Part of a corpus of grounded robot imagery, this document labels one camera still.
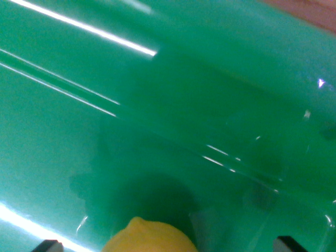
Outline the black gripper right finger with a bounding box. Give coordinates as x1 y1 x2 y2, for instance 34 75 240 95
272 236 308 252

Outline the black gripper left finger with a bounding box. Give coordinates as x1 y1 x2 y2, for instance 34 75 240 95
32 239 64 252

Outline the yellow lemon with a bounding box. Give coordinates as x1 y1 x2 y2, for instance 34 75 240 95
101 216 199 252

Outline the green plastic bin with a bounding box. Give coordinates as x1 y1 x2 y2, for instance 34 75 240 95
0 0 336 252

